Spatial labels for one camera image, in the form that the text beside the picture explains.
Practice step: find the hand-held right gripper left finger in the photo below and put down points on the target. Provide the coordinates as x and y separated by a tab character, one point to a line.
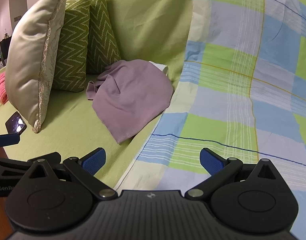
94	161

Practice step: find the black smartphone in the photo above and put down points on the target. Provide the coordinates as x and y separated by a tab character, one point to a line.
15	123

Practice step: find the dark cluttered cabinet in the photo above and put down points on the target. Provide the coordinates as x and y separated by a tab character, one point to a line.
4	48

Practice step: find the plaid blanket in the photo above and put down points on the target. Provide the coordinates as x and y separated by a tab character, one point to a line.
230	92

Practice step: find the green zigzag pillow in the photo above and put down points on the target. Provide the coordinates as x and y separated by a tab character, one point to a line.
73	50
100	37

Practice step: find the purple pillowcase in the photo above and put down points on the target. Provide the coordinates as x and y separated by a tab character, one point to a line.
133	100

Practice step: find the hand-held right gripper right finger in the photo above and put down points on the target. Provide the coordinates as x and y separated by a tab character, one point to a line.
211	163

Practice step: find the green sofa cover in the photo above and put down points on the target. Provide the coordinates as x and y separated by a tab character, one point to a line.
143	17

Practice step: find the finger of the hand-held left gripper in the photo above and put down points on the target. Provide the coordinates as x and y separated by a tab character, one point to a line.
13	166
5	140

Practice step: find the beige satin pillow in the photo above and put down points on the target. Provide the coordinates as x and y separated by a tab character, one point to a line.
28	55

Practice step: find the white cloth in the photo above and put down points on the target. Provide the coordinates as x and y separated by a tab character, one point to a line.
160	66

